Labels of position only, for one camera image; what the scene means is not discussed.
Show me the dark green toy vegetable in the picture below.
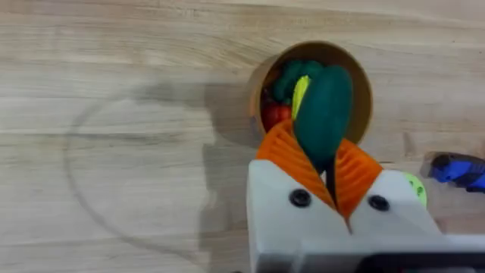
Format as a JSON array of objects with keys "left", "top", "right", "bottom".
[{"left": 293, "top": 64, "right": 354, "bottom": 175}]

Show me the white orange left gripper right finger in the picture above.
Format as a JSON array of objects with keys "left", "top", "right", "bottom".
[{"left": 334, "top": 138, "right": 448, "bottom": 238}]

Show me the brown tub with toys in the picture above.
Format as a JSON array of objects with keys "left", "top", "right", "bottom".
[{"left": 248, "top": 40, "right": 374, "bottom": 146}]

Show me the white orange left gripper left finger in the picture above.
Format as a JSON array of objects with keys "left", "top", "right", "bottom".
[{"left": 246, "top": 118, "right": 352, "bottom": 273}]

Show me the blue electric screwdriver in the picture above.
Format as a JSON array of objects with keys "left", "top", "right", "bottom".
[{"left": 427, "top": 152, "right": 485, "bottom": 193}]

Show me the green disc with holes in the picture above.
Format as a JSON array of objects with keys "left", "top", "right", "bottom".
[{"left": 402, "top": 171, "right": 428, "bottom": 209}]

